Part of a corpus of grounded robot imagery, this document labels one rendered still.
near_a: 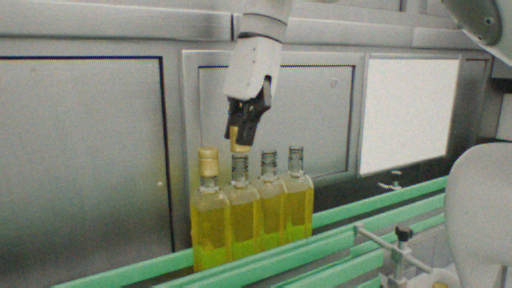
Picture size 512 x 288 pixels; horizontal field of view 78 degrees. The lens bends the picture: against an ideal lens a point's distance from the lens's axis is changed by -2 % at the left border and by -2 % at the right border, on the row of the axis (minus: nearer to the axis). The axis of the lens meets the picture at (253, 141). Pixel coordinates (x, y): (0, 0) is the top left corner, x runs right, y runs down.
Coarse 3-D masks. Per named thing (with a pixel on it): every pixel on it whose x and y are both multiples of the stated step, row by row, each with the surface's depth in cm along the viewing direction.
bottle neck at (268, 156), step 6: (264, 150) 58; (270, 150) 59; (264, 156) 57; (270, 156) 57; (276, 156) 57; (264, 162) 57; (270, 162) 57; (276, 162) 58; (264, 168) 57; (270, 168) 57; (264, 174) 58; (270, 174) 57
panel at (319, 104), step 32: (192, 64) 60; (224, 64) 63; (288, 64) 70; (320, 64) 74; (352, 64) 79; (192, 96) 61; (224, 96) 65; (288, 96) 73; (320, 96) 77; (352, 96) 82; (192, 128) 63; (224, 128) 67; (256, 128) 70; (288, 128) 75; (320, 128) 79; (352, 128) 84; (448, 128) 105; (192, 160) 64; (224, 160) 68; (256, 160) 72; (320, 160) 81; (352, 160) 86; (416, 160) 101; (192, 192) 66
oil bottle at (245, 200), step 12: (228, 192) 55; (240, 192) 54; (252, 192) 55; (240, 204) 54; (252, 204) 55; (240, 216) 55; (252, 216) 56; (240, 228) 55; (252, 228) 56; (240, 240) 56; (252, 240) 57; (240, 252) 56; (252, 252) 58
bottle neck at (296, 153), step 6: (294, 150) 59; (300, 150) 59; (288, 156) 61; (294, 156) 59; (300, 156) 59; (288, 162) 61; (294, 162) 60; (300, 162) 60; (288, 168) 61; (294, 168) 60; (300, 168) 60
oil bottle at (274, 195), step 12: (264, 180) 58; (276, 180) 58; (264, 192) 56; (276, 192) 57; (264, 204) 56; (276, 204) 58; (264, 216) 57; (276, 216) 58; (264, 228) 58; (276, 228) 59; (264, 240) 58; (276, 240) 59
